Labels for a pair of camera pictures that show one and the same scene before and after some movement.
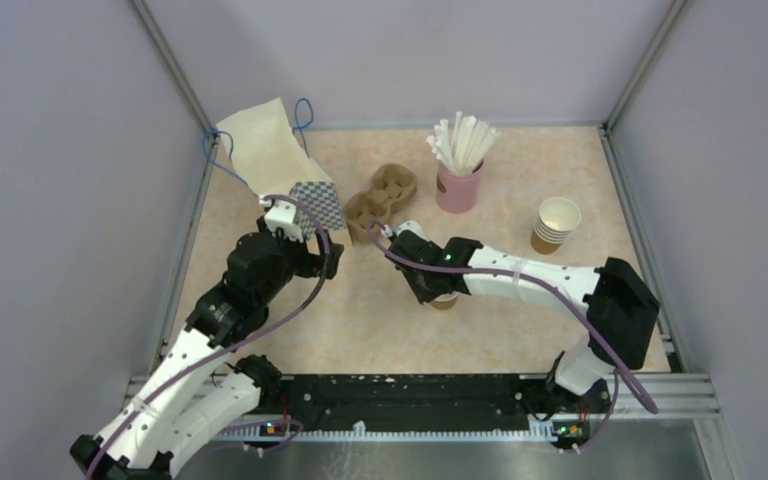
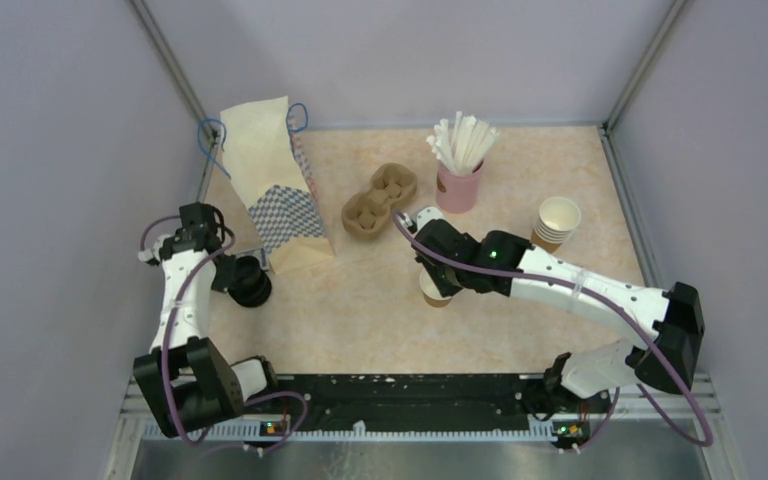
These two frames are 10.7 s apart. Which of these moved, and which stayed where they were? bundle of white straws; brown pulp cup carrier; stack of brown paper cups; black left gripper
Moved: black left gripper
Stayed: bundle of white straws; stack of brown paper cups; brown pulp cup carrier
